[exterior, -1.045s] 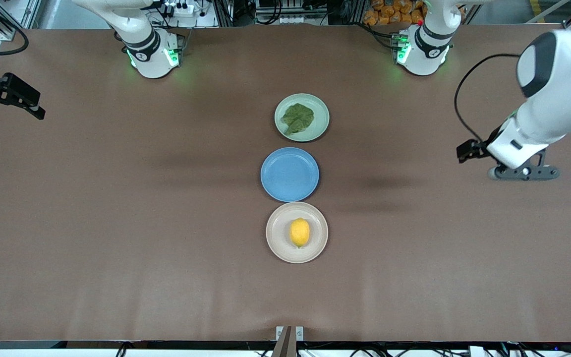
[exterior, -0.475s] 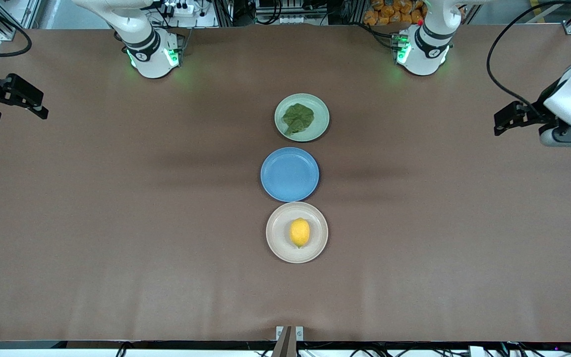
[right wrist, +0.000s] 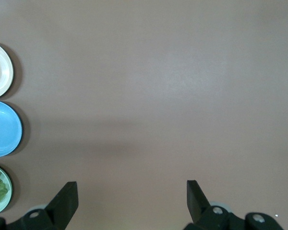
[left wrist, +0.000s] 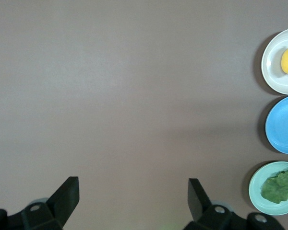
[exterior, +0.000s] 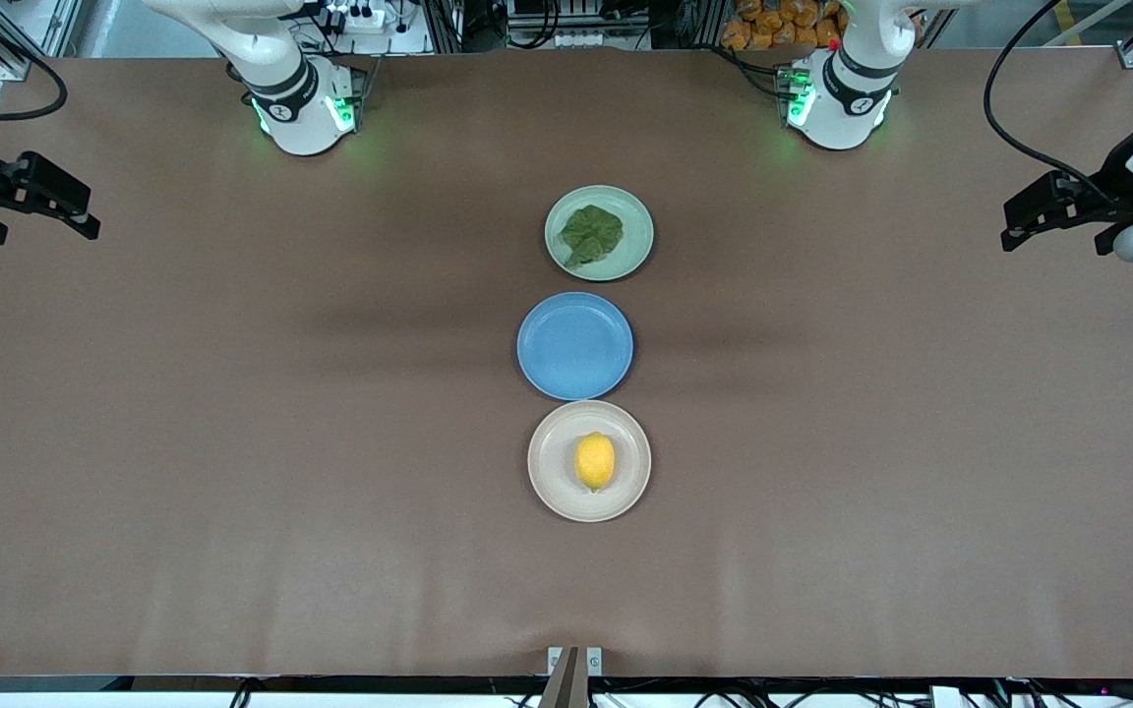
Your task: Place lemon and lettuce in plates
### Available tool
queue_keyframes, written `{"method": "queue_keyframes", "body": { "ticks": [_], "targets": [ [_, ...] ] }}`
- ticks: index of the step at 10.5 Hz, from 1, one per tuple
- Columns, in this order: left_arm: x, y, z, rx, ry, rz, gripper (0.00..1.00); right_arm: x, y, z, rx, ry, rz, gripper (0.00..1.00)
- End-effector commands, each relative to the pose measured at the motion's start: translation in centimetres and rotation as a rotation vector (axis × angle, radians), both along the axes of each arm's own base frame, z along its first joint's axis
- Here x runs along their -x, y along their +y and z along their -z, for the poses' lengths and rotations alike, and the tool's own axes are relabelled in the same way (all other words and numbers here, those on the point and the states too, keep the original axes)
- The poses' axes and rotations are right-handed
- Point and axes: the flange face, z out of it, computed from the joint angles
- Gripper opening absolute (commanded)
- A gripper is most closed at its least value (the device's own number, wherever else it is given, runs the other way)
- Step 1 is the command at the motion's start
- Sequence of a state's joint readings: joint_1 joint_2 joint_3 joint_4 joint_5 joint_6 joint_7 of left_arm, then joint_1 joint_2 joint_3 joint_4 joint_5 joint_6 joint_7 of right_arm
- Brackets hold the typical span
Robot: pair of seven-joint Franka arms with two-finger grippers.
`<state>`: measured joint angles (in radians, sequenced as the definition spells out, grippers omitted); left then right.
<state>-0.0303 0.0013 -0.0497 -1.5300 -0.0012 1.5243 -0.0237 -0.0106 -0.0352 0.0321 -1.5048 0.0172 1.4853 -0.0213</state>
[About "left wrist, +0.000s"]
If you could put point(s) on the brown table cover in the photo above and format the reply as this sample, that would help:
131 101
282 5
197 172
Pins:
110 72

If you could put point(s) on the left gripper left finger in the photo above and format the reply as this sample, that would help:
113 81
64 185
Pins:
64 203

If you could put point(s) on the pale beige round plate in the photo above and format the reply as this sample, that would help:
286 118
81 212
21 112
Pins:
272 64

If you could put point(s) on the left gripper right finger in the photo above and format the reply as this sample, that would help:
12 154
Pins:
198 203

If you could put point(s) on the blue round plate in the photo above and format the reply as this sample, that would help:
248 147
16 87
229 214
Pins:
283 124

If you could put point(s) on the pale green round plate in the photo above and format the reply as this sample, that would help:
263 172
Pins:
256 191

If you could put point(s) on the green lettuce leaf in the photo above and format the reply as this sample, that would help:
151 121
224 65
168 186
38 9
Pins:
278 189

